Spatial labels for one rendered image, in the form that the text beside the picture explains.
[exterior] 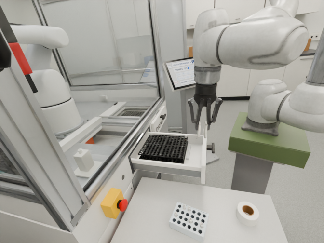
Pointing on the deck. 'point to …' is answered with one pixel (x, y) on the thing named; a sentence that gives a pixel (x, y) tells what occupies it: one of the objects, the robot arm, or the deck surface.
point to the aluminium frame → (52, 152)
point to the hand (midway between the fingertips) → (202, 129)
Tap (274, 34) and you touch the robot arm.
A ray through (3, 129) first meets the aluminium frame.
